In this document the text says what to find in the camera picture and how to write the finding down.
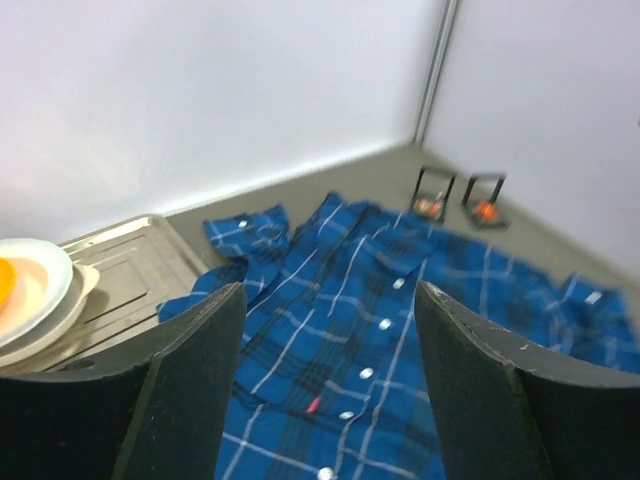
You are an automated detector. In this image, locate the orange maple leaf brooch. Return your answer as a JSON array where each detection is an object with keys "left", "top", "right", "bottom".
[{"left": 473, "top": 201, "right": 499, "bottom": 223}]

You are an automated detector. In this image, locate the black jewelry box right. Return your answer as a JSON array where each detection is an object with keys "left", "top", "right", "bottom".
[{"left": 461, "top": 173, "right": 510, "bottom": 230}]

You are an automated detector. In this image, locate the black jewelry box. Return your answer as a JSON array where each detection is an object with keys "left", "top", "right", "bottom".
[
  {"left": 409, "top": 165, "right": 457, "bottom": 225},
  {"left": 461, "top": 173, "right": 510, "bottom": 230}
]

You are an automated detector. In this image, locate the white bowl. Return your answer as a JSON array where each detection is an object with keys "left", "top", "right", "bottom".
[{"left": 1, "top": 238, "right": 74, "bottom": 347}]

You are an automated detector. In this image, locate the blue plaid shirt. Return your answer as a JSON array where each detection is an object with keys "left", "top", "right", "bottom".
[{"left": 158, "top": 193, "right": 639, "bottom": 479}]

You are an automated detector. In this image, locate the black jewelry box left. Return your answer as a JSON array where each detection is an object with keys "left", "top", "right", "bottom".
[{"left": 409, "top": 165, "right": 457, "bottom": 225}]

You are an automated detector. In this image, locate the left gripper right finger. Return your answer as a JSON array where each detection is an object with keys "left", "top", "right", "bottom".
[{"left": 415, "top": 282, "right": 639, "bottom": 479}]

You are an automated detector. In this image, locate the round brown badge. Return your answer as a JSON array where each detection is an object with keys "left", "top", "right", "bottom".
[{"left": 413, "top": 197, "right": 443, "bottom": 218}]

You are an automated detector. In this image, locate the silver metal tray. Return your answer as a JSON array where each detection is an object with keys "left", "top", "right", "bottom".
[{"left": 14, "top": 214, "right": 209, "bottom": 374}]

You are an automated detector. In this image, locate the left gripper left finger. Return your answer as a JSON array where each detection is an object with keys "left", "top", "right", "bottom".
[{"left": 1, "top": 283, "right": 247, "bottom": 479}]

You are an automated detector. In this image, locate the orange ball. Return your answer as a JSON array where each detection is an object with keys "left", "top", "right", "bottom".
[{"left": 0, "top": 257, "right": 17, "bottom": 307}]

